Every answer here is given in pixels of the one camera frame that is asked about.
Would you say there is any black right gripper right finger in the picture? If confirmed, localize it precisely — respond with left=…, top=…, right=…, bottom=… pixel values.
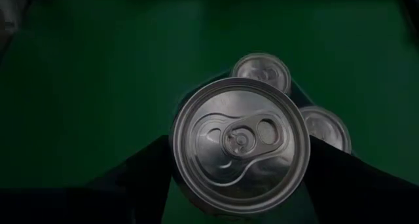
left=304, top=135, right=417, bottom=195

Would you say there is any green table mat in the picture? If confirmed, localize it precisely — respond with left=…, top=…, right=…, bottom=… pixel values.
left=0, top=0, right=419, bottom=224

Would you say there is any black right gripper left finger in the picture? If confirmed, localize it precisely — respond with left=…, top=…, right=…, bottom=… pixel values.
left=87, top=135, right=173, bottom=199

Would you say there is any silver Diet Coke can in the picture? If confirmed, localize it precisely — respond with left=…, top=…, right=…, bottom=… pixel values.
left=168, top=77, right=312, bottom=218
left=230, top=52, right=292, bottom=96
left=299, top=105, right=353, bottom=155

